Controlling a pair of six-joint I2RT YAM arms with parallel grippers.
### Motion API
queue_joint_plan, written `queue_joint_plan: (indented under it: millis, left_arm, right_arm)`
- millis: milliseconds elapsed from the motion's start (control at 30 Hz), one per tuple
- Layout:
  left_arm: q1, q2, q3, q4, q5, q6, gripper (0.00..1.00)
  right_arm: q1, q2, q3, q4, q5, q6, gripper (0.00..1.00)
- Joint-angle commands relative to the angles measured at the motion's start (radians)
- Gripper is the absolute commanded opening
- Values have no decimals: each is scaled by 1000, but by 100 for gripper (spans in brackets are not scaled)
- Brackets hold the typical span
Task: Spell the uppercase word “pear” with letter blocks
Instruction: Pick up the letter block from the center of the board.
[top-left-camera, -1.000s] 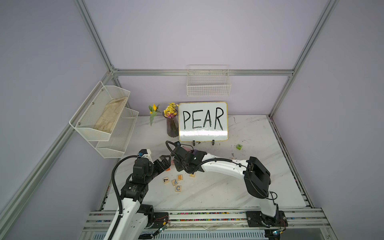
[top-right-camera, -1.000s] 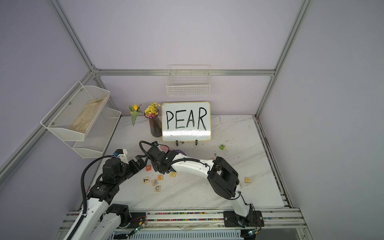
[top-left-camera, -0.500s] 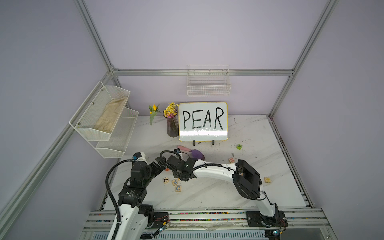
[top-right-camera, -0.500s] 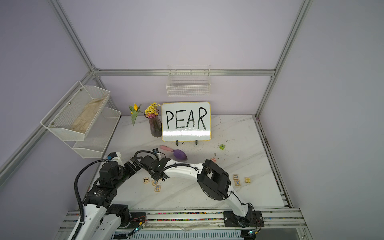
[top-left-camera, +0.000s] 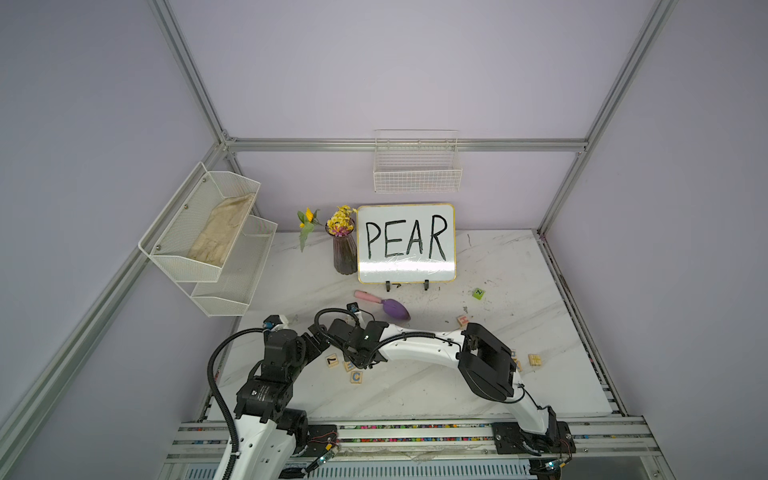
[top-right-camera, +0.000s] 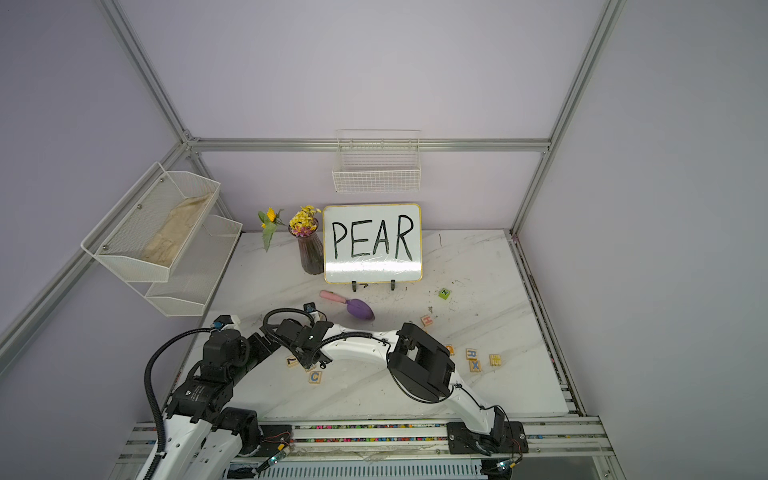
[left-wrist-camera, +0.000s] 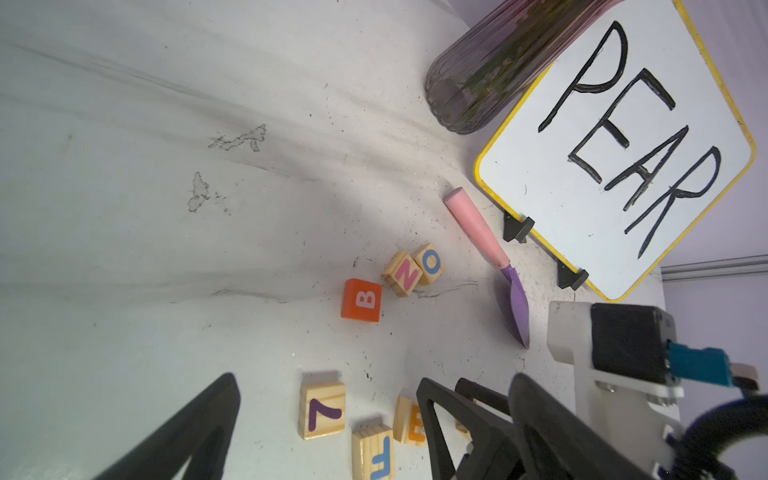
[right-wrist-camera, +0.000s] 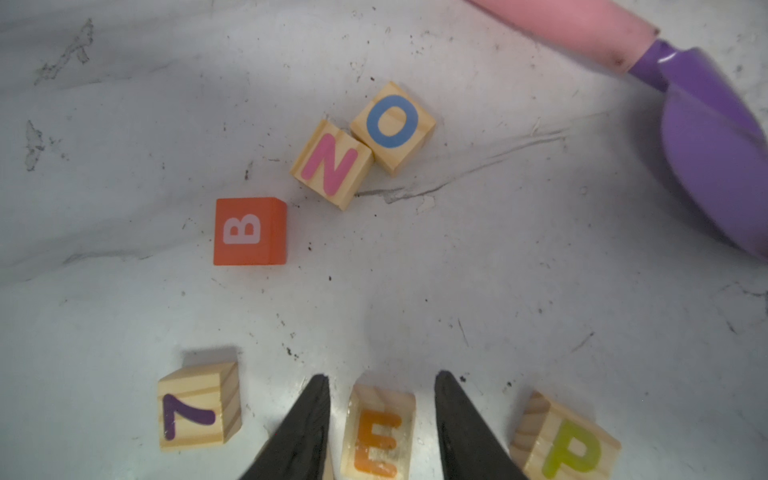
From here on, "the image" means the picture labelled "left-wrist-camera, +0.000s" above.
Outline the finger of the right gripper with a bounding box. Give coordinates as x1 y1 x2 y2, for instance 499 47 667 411
454 378 510 416
416 378 522 479

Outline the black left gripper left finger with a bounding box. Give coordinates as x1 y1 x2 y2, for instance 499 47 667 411
97 373 241 479

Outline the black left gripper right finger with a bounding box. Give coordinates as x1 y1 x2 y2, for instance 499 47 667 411
509 373 649 479

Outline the wooden letter E block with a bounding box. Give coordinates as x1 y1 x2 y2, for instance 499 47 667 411
393 395 427 447

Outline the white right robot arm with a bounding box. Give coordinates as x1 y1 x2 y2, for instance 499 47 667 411
417 373 767 479

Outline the wooden letter F block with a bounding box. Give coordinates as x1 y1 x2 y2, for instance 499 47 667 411
351 424 396 480

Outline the wooden letter O block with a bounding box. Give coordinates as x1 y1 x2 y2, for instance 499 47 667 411
413 243 444 285

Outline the wooden letter N block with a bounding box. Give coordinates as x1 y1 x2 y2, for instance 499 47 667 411
381 251 423 297

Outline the orange letter B block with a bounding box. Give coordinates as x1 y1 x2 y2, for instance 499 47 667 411
341 278 383 323

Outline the wooden number 7 block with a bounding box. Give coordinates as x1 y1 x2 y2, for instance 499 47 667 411
298 381 346 440

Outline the yellow framed whiteboard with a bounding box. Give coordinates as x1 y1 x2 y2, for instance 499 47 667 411
474 1 757 301

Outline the ribbed glass vase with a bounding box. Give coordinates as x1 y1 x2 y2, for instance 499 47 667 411
424 0 617 135

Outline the pink handled purple shovel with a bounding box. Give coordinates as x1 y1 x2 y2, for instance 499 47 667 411
443 187 530 349

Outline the aluminium cage frame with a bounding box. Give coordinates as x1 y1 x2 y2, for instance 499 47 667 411
661 255 767 283

